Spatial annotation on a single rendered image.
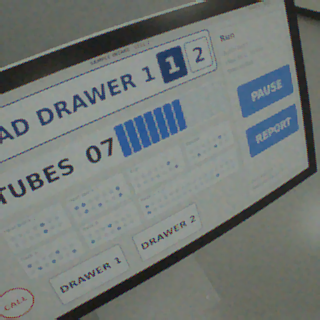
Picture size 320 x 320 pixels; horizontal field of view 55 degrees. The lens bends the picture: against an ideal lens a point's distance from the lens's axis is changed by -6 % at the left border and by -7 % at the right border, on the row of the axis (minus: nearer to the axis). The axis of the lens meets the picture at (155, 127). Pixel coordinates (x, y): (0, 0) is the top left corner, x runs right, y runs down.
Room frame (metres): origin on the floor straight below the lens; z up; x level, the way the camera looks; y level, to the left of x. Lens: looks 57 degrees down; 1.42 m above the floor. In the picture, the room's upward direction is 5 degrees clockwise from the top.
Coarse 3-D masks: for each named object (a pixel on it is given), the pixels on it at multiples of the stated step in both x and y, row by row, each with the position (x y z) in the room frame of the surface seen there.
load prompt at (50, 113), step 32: (128, 64) 0.24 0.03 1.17; (160, 64) 0.25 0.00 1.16; (192, 64) 0.26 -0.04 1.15; (32, 96) 0.18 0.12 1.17; (64, 96) 0.19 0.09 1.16; (96, 96) 0.20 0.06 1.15; (128, 96) 0.21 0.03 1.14; (0, 128) 0.15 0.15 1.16; (32, 128) 0.16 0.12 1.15; (64, 128) 0.17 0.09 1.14; (0, 160) 0.13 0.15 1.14
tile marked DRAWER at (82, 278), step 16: (96, 256) 0.07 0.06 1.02; (112, 256) 0.07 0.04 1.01; (64, 272) 0.05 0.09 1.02; (80, 272) 0.05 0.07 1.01; (96, 272) 0.05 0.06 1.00; (112, 272) 0.06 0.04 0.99; (64, 288) 0.03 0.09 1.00; (80, 288) 0.03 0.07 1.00; (96, 288) 0.04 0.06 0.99; (64, 304) 0.01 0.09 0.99
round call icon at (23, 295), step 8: (24, 280) 0.03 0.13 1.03; (16, 288) 0.02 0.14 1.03; (24, 288) 0.03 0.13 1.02; (0, 296) 0.01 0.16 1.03; (8, 296) 0.02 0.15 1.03; (16, 296) 0.02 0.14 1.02; (24, 296) 0.02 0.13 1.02; (32, 296) 0.02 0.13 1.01; (0, 304) 0.01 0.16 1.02; (8, 304) 0.01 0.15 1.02; (16, 304) 0.01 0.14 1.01; (24, 304) 0.01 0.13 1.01; (32, 304) 0.01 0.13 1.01; (40, 304) 0.01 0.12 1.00; (0, 312) 0.00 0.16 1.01; (8, 312) 0.00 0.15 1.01; (16, 312) 0.00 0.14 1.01; (24, 312) 0.00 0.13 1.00
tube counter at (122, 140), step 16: (176, 96) 0.23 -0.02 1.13; (192, 96) 0.24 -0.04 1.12; (208, 96) 0.25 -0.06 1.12; (224, 96) 0.25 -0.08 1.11; (144, 112) 0.21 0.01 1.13; (160, 112) 0.21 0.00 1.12; (176, 112) 0.22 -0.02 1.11; (192, 112) 0.23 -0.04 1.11; (208, 112) 0.23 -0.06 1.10; (224, 112) 0.24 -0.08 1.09; (112, 128) 0.19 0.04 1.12; (128, 128) 0.19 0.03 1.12; (144, 128) 0.20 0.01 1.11; (160, 128) 0.20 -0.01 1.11; (176, 128) 0.21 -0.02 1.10; (80, 144) 0.16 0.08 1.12; (96, 144) 0.17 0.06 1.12; (112, 144) 0.17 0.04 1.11; (128, 144) 0.18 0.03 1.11; (144, 144) 0.18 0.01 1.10; (96, 160) 0.16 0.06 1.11; (112, 160) 0.16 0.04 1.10
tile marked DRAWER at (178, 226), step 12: (192, 204) 0.15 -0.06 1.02; (168, 216) 0.13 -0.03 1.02; (180, 216) 0.13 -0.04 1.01; (192, 216) 0.14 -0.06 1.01; (144, 228) 0.11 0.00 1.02; (156, 228) 0.11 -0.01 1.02; (168, 228) 0.12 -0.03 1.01; (180, 228) 0.12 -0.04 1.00; (192, 228) 0.12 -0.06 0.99; (132, 240) 0.10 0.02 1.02; (144, 240) 0.10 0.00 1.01; (156, 240) 0.10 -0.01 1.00; (168, 240) 0.10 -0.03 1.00; (180, 240) 0.11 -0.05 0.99; (144, 252) 0.09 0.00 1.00; (156, 252) 0.09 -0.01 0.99
